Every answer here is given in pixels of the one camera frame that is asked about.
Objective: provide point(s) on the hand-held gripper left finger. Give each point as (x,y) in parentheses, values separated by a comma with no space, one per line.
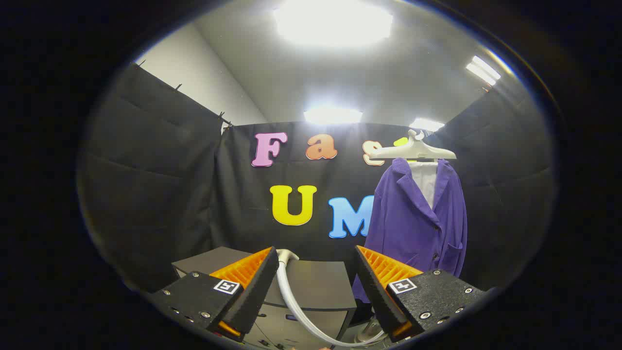
(252,291)

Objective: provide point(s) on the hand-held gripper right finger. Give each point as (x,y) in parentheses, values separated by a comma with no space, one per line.
(381,296)

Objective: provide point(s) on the white garment steamer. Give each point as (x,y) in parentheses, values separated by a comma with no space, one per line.
(283,287)

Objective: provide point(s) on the purple jacket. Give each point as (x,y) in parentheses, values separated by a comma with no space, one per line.
(408,228)

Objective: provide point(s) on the white clothes hanger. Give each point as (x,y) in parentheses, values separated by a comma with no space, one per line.
(418,151)

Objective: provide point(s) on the metal mannequin stand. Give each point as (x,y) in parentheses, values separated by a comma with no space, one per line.
(369,333)

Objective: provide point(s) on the grey cabinet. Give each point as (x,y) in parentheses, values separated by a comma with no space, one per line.
(320,287)

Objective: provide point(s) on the white mannequin torso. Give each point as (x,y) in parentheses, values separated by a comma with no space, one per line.
(425,182)

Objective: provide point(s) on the black backdrop cloth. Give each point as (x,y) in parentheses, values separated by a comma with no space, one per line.
(291,170)

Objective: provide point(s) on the plain black side cloth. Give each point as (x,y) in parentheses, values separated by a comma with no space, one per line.
(510,194)
(155,184)

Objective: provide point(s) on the ceiling light panel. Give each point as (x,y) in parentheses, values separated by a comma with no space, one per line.
(482,71)
(333,115)
(426,124)

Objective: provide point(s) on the large ceiling light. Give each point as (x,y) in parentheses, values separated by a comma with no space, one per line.
(333,22)

